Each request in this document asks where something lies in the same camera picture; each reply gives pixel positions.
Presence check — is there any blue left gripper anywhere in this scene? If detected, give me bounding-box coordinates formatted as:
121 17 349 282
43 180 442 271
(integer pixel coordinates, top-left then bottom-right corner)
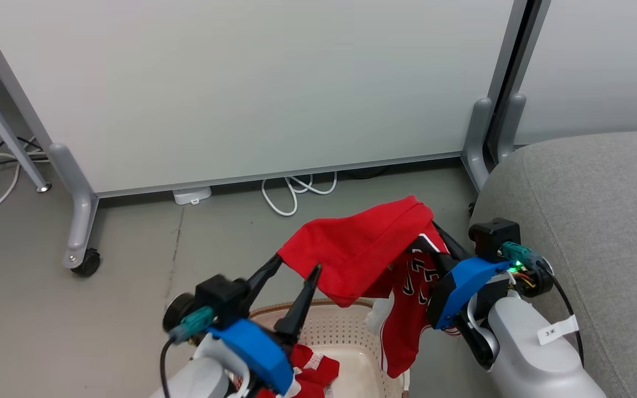
207 255 323 396

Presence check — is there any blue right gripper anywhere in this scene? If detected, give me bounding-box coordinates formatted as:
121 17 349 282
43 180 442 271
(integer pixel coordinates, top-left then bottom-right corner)
427 221 511 331

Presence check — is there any red basketball jersey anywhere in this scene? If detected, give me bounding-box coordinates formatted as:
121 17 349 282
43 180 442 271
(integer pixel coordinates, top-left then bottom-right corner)
277 195 453 380

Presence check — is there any cream perforated laundry basket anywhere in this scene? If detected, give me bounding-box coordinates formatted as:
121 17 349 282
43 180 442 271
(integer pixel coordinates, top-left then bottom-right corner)
247 298 411 398

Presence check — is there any red garment with white label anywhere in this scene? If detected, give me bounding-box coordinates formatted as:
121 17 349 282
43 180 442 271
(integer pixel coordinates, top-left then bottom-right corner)
230 343 341 398

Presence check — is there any small white adapter box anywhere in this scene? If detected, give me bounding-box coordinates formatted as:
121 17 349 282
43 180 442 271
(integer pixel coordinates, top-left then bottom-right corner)
173 186 212 206

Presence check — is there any grey fabric sofa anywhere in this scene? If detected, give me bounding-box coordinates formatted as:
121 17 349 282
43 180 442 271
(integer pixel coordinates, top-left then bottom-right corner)
469 130 637 398

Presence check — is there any black caster wheel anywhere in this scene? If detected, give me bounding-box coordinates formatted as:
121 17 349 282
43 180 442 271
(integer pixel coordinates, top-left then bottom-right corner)
71 249 101 278

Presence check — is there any wide white partition panel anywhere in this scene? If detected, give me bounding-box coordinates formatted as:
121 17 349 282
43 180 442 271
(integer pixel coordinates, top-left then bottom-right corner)
0 0 529 270

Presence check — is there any narrow white partition panel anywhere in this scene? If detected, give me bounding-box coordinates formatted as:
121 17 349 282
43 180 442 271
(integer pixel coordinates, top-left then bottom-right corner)
498 0 637 164

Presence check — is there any grey metal table leg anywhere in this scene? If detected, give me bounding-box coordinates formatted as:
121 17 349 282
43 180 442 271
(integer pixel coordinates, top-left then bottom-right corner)
0 60 53 193

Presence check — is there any coiled white cable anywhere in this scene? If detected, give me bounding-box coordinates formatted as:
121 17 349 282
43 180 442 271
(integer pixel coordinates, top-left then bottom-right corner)
261 171 338 217

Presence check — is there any black cable under partition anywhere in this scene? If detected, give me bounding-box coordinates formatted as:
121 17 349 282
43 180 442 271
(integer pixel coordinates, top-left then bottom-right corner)
345 165 392 181

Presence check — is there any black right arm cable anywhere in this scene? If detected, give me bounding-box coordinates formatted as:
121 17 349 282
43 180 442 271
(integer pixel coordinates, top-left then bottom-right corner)
537 260 586 366

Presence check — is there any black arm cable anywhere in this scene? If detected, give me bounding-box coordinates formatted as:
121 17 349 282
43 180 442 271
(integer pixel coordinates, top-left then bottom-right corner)
159 334 179 398
537 260 586 366

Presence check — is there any white paper cable tag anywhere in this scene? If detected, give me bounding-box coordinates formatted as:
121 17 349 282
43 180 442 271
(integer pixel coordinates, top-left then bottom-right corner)
537 315 581 347

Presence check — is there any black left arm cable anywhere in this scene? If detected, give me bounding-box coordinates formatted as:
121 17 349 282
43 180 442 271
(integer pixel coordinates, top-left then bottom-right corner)
159 334 179 398

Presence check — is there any long white floor cable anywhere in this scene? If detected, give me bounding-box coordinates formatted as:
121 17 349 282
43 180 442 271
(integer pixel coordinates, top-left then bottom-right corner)
0 137 49 218

